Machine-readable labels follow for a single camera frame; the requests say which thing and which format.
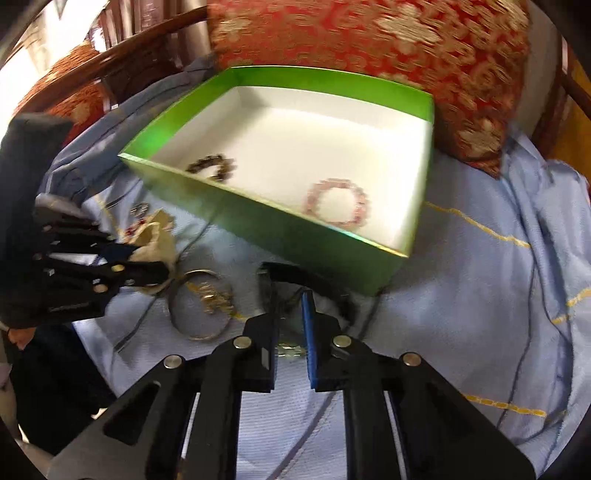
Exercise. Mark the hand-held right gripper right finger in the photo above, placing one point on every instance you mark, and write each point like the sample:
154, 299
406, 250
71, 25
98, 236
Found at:
310, 341

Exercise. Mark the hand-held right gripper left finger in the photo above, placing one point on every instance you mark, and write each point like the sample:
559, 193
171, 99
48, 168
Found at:
267, 355

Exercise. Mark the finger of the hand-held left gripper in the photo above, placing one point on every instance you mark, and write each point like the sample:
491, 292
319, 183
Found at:
143, 273
117, 252

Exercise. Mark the red bead jewelry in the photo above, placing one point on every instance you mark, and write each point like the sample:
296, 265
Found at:
134, 227

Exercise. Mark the beige cloth pouch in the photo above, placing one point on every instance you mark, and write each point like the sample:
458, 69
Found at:
159, 240

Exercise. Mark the silver metal bangle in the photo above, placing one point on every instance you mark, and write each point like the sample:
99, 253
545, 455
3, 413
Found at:
203, 337

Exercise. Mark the green cardboard box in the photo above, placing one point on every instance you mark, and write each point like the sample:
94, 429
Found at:
286, 230

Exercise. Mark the small red patterned cushion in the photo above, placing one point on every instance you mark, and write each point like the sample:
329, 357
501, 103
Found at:
69, 87

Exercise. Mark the person's dark clothing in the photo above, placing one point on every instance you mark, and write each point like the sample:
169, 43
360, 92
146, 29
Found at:
55, 378

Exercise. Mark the light blue blanket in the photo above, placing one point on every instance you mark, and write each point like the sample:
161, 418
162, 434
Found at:
461, 300

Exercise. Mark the large red patterned cushion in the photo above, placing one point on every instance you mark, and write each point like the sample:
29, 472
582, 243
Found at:
369, 50

